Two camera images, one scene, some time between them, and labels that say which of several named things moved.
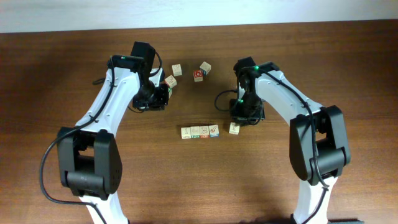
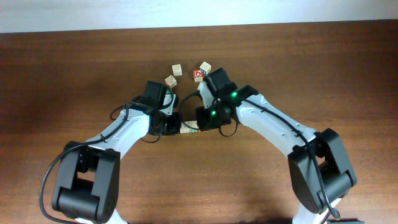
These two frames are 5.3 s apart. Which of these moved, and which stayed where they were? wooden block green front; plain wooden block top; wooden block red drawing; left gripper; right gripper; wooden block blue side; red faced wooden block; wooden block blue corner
Moved: left gripper; right gripper; wooden block blue corner; wooden block green front
Stayed: red faced wooden block; wooden block blue side; wooden block red drawing; plain wooden block top
